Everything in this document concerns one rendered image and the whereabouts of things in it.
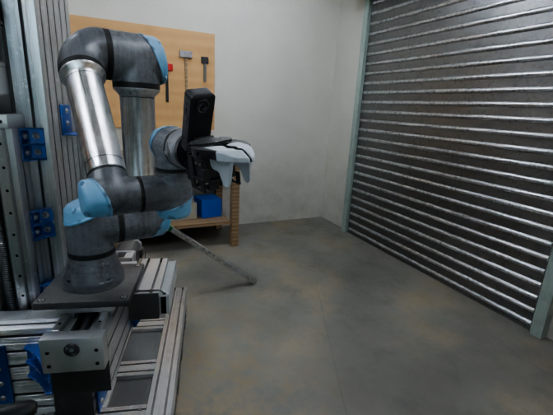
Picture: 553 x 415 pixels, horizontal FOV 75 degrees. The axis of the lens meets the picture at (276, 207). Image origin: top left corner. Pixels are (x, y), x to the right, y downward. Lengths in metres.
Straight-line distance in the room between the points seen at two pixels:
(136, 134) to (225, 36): 3.00
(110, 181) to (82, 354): 0.44
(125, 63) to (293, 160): 3.40
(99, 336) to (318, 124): 3.73
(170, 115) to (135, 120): 2.74
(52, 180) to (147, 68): 0.44
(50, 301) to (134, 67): 0.60
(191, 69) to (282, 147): 1.27
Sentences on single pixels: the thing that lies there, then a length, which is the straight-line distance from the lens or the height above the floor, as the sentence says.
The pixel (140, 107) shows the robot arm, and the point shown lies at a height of 1.29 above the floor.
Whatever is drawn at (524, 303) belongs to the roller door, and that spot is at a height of 0.16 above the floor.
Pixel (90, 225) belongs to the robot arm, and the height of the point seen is 1.00.
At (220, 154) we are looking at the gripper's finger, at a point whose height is 1.23.
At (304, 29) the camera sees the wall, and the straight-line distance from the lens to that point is 4.30.
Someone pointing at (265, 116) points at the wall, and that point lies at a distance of 4.05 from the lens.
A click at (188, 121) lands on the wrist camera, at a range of 0.64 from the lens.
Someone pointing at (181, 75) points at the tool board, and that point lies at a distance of 3.77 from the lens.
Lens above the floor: 1.30
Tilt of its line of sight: 15 degrees down
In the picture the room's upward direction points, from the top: 3 degrees clockwise
